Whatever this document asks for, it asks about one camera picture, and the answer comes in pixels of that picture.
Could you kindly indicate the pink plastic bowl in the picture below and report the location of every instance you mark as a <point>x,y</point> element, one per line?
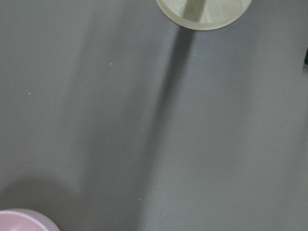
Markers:
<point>25,220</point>

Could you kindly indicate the black object at right edge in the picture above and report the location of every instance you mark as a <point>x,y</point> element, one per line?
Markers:
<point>306,58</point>

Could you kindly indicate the round light wooden plate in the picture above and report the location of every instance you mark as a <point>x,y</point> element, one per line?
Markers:
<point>203,15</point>

